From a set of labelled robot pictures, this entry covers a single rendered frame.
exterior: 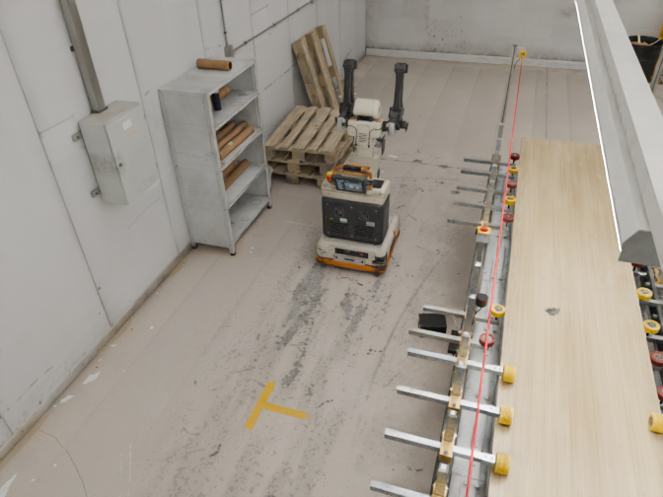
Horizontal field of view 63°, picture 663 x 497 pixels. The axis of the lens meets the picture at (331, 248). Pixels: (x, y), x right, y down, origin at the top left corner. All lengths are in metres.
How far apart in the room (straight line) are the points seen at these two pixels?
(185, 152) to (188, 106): 0.42
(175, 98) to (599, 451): 3.68
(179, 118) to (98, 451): 2.52
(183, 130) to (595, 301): 3.27
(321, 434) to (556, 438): 1.56
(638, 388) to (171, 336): 3.17
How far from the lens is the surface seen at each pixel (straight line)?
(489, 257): 4.04
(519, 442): 2.62
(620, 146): 1.55
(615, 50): 2.04
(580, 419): 2.78
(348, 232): 4.61
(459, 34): 10.24
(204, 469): 3.61
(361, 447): 3.58
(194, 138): 4.61
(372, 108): 4.50
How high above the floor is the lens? 2.99
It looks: 36 degrees down
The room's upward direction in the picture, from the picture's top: 2 degrees counter-clockwise
